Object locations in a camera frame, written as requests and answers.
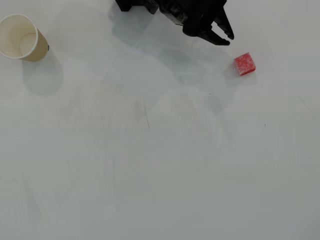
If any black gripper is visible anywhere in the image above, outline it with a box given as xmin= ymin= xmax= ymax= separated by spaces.
xmin=158 ymin=0 xmax=235 ymax=46

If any red foam cube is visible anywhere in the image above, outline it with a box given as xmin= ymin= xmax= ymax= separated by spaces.
xmin=233 ymin=51 xmax=257 ymax=77

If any beige paper cup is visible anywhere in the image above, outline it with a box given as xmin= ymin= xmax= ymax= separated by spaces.
xmin=0 ymin=13 xmax=50 ymax=63

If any black webcam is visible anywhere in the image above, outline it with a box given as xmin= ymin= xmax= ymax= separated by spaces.
xmin=182 ymin=0 xmax=228 ymax=37

